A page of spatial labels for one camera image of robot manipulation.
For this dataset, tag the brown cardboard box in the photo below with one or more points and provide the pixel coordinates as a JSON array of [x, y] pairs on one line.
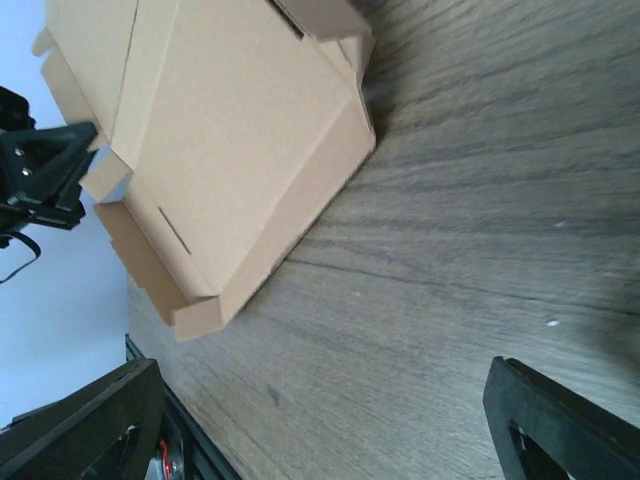
[[229, 127]]

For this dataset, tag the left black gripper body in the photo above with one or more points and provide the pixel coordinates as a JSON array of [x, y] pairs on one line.
[[14, 112]]

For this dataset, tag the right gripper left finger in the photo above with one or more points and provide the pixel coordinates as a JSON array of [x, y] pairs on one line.
[[106, 430]]

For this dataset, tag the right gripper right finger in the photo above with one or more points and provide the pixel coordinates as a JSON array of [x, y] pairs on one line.
[[543, 430]]

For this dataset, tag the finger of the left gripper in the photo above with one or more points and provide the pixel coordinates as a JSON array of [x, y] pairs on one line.
[[40, 175]]

